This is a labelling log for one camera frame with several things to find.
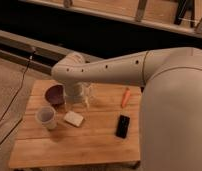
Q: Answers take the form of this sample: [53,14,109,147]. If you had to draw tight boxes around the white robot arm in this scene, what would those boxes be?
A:
[51,47,202,171]

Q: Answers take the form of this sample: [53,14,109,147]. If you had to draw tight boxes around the clear plastic bottle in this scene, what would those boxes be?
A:
[84,83,93,101]

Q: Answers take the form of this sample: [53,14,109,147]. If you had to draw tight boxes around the beige sponge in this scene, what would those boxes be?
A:
[64,111,84,127]

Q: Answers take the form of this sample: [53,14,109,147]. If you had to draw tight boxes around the orange carrot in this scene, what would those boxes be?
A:
[121,88,131,108]

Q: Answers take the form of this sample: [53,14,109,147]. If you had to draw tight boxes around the black cable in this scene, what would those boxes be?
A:
[0,49,36,152]

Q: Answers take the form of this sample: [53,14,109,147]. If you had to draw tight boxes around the dark red bowl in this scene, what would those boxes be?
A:
[45,85,65,106]

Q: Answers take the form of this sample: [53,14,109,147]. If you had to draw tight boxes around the wooden table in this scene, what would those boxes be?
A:
[9,80,141,169]

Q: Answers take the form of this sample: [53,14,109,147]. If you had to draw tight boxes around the white plastic cup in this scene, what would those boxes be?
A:
[35,106,57,130]

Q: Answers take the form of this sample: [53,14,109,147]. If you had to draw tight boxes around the black eraser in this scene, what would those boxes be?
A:
[116,115,130,138]

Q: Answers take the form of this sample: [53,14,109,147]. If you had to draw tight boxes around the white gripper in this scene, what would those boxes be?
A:
[64,83,90,112]

